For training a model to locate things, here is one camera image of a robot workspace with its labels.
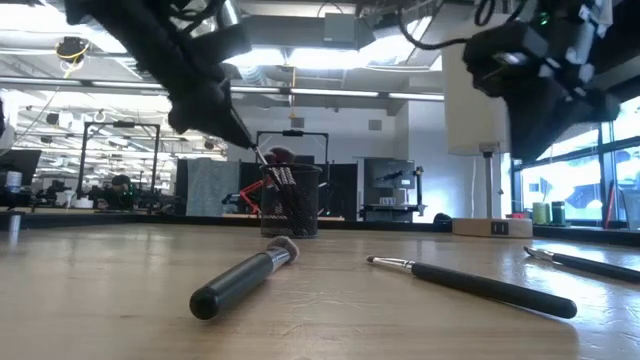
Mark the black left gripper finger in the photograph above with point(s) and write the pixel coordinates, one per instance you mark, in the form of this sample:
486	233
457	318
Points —
210	125
235	122

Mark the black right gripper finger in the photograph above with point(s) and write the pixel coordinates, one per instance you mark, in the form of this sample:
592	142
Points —
607	107
545	125

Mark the black mesh pencil cup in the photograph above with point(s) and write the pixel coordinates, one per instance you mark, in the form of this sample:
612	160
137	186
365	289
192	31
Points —
300	215

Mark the black angled makeup brush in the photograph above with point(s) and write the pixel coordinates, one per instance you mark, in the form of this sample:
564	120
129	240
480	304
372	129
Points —
595	265

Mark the thick black powder brush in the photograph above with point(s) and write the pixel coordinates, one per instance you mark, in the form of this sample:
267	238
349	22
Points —
235	282

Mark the long thin black makeup brush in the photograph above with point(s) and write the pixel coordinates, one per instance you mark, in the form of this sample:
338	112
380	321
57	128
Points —
490	287

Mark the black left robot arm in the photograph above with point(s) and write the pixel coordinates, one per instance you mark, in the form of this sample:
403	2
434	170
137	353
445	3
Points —
125	30

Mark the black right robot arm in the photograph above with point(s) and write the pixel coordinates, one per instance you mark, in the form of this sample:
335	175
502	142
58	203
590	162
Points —
625	60

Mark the grey partition panel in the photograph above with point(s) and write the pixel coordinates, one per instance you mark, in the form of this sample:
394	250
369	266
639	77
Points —
212	190

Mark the white table lamp wooden base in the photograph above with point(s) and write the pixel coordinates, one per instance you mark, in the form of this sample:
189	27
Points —
470	110

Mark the light green cup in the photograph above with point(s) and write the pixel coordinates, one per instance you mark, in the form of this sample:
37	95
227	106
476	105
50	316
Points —
541	214

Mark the dark green cup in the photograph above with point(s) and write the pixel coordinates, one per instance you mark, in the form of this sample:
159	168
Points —
558	214

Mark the linear ceiling light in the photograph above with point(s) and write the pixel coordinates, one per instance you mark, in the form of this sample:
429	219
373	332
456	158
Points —
325	92

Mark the small red object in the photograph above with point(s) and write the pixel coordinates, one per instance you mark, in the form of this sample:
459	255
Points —
515	215

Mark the red pole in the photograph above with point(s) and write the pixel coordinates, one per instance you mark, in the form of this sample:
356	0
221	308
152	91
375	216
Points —
610	205

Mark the person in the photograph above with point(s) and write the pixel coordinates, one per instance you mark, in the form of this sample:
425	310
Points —
119	192

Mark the black partition panel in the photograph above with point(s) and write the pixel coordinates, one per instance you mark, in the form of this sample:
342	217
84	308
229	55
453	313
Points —
345	190

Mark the black rounded object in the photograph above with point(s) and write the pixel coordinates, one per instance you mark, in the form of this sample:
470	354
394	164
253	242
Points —
442	219

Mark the black 3D printer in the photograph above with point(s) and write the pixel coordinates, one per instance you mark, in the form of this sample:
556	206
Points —
390	175

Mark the black computer monitor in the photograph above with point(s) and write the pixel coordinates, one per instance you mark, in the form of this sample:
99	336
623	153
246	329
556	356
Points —
20	165

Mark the white cup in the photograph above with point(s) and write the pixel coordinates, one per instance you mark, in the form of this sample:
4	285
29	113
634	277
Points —
13	181

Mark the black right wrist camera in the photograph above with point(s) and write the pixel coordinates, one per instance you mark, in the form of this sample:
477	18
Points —
505	55

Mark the small grey wall box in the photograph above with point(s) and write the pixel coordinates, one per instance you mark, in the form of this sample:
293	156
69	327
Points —
297	123
375	125

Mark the silver ventilation duct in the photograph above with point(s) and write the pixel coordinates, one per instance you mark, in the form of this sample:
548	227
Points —
232	10

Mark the tall black frame stand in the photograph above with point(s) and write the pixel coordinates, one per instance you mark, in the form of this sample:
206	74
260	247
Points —
122	124

